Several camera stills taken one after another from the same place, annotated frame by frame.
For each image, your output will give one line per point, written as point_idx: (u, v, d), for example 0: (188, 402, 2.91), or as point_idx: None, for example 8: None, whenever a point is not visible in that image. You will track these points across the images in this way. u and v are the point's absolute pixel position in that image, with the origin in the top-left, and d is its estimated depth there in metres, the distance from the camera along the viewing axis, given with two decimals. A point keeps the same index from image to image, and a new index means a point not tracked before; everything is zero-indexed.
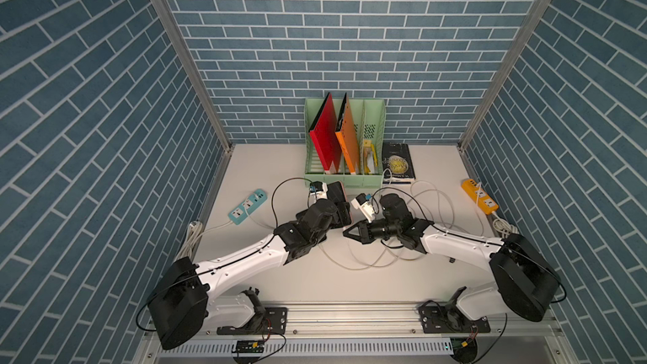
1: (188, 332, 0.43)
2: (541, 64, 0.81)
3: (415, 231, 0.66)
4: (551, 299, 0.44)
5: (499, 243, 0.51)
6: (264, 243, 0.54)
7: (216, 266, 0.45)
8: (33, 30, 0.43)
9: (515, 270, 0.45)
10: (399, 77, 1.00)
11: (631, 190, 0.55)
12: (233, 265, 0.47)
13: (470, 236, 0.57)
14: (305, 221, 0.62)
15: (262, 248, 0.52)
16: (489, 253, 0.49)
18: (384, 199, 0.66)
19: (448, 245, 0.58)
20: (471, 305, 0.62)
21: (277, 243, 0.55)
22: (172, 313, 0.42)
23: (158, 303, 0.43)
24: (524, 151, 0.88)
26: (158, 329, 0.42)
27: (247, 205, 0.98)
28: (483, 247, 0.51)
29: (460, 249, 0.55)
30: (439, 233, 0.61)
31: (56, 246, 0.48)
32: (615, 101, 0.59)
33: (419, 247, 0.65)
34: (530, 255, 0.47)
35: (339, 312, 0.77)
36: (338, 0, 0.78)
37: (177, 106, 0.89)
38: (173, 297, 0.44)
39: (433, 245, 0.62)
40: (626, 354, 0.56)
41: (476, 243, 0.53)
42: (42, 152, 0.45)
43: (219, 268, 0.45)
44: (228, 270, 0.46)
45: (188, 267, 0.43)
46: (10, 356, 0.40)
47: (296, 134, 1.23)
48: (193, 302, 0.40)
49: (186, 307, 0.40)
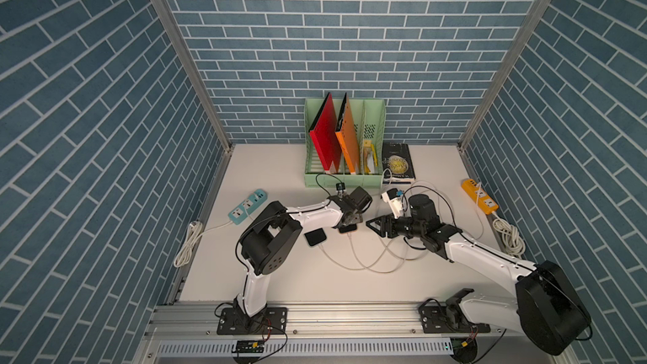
1: (277, 261, 0.51)
2: (541, 64, 0.81)
3: (440, 235, 0.65)
4: (574, 336, 0.42)
5: (531, 267, 0.48)
6: (327, 203, 0.66)
7: (300, 211, 0.56)
8: (33, 30, 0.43)
9: (542, 297, 0.43)
10: (399, 77, 1.00)
11: (631, 190, 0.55)
12: (312, 212, 0.58)
13: (502, 254, 0.53)
14: (352, 196, 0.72)
15: (327, 205, 0.64)
16: (517, 275, 0.47)
18: (414, 197, 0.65)
19: (478, 257, 0.55)
20: (475, 307, 0.62)
21: (337, 201, 0.69)
22: (266, 244, 0.51)
23: (253, 237, 0.53)
24: (524, 151, 0.88)
26: (253, 257, 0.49)
27: (247, 205, 0.98)
28: (513, 267, 0.49)
29: (484, 264, 0.54)
30: (466, 243, 0.60)
31: (56, 246, 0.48)
32: (615, 101, 0.59)
33: (441, 252, 0.65)
34: (562, 287, 0.44)
35: (339, 312, 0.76)
36: None
37: (177, 106, 0.89)
38: (265, 232, 0.53)
39: (457, 253, 0.60)
40: (627, 354, 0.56)
41: (505, 262, 0.51)
42: (42, 152, 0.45)
43: (302, 211, 0.56)
44: (308, 216, 0.56)
45: (280, 208, 0.53)
46: (10, 356, 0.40)
47: (296, 134, 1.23)
48: (291, 232, 0.50)
49: (283, 238, 0.50)
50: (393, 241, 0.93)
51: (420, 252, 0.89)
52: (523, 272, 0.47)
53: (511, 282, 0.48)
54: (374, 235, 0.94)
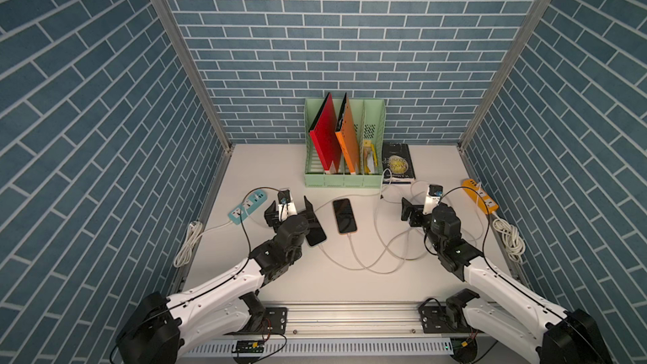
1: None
2: (541, 64, 0.81)
3: (460, 255, 0.62)
4: None
5: (561, 313, 0.45)
6: (238, 270, 0.53)
7: (189, 299, 0.45)
8: (33, 30, 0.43)
9: (569, 348, 0.40)
10: (399, 77, 1.00)
11: (631, 190, 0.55)
12: (208, 295, 0.47)
13: (528, 293, 0.50)
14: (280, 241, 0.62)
15: (237, 274, 0.52)
16: (546, 320, 0.45)
18: (438, 211, 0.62)
19: (500, 292, 0.52)
20: (480, 318, 0.61)
21: (262, 257, 0.58)
22: (144, 348, 0.42)
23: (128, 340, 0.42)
24: (524, 151, 0.88)
26: None
27: (247, 205, 0.98)
28: (540, 310, 0.46)
29: (508, 302, 0.51)
30: (489, 272, 0.56)
31: (56, 245, 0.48)
32: (615, 101, 0.59)
33: (458, 272, 0.62)
34: (590, 340, 0.44)
35: (339, 312, 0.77)
36: (337, 0, 0.78)
37: (177, 106, 0.89)
38: (143, 332, 0.43)
39: (478, 281, 0.57)
40: (626, 354, 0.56)
41: (532, 303, 0.48)
42: (42, 152, 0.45)
43: (191, 300, 0.45)
44: (201, 301, 0.45)
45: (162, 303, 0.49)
46: (11, 356, 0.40)
47: (296, 134, 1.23)
48: (164, 338, 0.39)
49: (159, 342, 0.40)
50: (393, 241, 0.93)
51: (420, 252, 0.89)
52: (553, 318, 0.45)
53: (534, 324, 0.46)
54: (374, 234, 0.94)
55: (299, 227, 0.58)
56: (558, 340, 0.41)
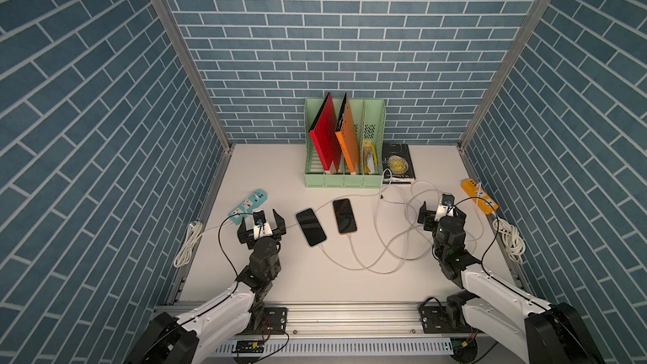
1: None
2: (541, 64, 0.81)
3: (459, 264, 0.65)
4: None
5: (545, 306, 0.47)
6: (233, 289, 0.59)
7: (195, 314, 0.48)
8: (33, 30, 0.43)
9: (550, 333, 0.42)
10: (399, 77, 1.00)
11: (631, 191, 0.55)
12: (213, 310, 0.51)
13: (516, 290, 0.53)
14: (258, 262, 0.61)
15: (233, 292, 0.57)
16: (530, 311, 0.47)
18: (446, 221, 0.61)
19: (491, 290, 0.55)
20: (478, 315, 0.61)
21: (247, 281, 0.63)
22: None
23: None
24: (523, 151, 0.88)
26: None
27: (247, 205, 0.98)
28: (525, 302, 0.49)
29: (499, 301, 0.53)
30: (483, 274, 0.60)
31: (56, 245, 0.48)
32: (615, 101, 0.59)
33: (457, 280, 0.65)
34: (578, 334, 0.43)
35: (340, 312, 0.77)
36: (337, 0, 0.78)
37: (177, 106, 0.89)
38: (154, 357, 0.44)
39: (473, 284, 0.60)
40: (626, 354, 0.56)
41: (518, 297, 0.51)
42: (42, 152, 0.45)
43: (200, 315, 0.48)
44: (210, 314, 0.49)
45: (169, 321, 0.44)
46: (10, 356, 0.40)
47: (296, 134, 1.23)
48: (185, 348, 0.42)
49: (180, 353, 0.41)
50: (393, 241, 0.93)
51: (419, 252, 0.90)
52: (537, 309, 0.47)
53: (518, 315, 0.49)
54: (374, 234, 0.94)
55: (268, 250, 0.63)
56: (539, 325, 0.43)
